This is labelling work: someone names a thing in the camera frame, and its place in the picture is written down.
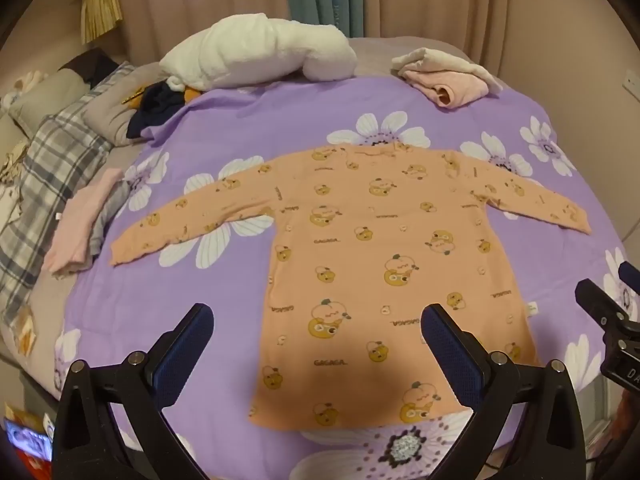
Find light pink cloth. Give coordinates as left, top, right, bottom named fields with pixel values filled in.
left=42, top=167, right=126, bottom=276

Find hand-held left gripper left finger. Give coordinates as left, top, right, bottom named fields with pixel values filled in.
left=51, top=303, right=216, bottom=480

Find grey plaid blanket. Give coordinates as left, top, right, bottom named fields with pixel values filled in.
left=0, top=62, right=146, bottom=326

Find orange cartoon print shirt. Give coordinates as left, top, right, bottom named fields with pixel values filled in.
left=109, top=142, right=593, bottom=431

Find colourful printed packet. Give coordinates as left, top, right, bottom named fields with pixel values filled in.
left=2, top=402, right=56, bottom=466

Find cream folded garment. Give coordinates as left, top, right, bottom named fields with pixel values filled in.
left=391, top=47, right=503, bottom=96

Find purple floral bedsheet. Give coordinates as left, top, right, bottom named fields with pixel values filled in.
left=50, top=77, right=636, bottom=480

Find grey pillow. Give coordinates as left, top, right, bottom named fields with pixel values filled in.
left=7, top=67, right=92, bottom=127

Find navy dark clothes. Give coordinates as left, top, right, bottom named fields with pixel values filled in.
left=126, top=82, right=201, bottom=140

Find white plush blanket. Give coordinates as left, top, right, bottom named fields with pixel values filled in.
left=159, top=12, right=358, bottom=93

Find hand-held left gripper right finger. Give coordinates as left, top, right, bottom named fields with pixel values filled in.
left=421, top=303, right=587, bottom=480

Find yellow paper tassel bundle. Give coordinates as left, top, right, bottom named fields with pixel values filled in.
left=80, top=0, right=123, bottom=43

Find pink folded garment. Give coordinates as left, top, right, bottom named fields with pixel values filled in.
left=402, top=70, right=493, bottom=109

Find dark brown cloth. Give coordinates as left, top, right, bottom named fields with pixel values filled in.
left=60, top=49, right=123, bottom=86

